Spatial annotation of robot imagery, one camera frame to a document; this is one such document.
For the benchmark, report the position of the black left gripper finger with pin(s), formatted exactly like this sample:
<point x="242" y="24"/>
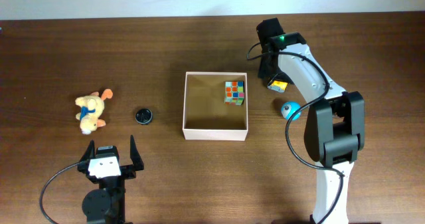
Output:
<point x="89" y="153"/>
<point x="135" y="157"/>

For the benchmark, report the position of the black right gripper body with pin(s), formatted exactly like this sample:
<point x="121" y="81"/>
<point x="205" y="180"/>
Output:
<point x="265" y="71"/>

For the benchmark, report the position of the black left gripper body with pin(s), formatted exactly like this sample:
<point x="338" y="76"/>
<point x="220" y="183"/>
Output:
<point x="127" y="171"/>

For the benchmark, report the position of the yellow grey toy truck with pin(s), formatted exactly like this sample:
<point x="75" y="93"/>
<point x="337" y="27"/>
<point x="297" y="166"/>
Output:
<point x="278" y="86"/>

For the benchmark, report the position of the colourful puzzle cube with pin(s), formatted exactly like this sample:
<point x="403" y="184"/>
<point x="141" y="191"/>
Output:
<point x="234" y="93"/>

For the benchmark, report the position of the beige cardboard box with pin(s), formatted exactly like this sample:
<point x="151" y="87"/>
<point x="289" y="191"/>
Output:
<point x="205" y="115"/>

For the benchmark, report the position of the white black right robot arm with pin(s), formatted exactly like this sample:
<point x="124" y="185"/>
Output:
<point x="335" y="127"/>

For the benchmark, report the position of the blue ball toy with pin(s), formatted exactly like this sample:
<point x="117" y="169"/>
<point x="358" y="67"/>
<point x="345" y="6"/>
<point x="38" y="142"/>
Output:
<point x="289" y="108"/>

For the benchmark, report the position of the black round lid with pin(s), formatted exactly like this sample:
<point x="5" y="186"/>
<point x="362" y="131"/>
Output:
<point x="144" y="116"/>

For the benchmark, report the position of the yellow plush duck toy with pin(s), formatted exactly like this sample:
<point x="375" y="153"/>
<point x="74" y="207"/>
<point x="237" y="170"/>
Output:
<point x="91" y="108"/>

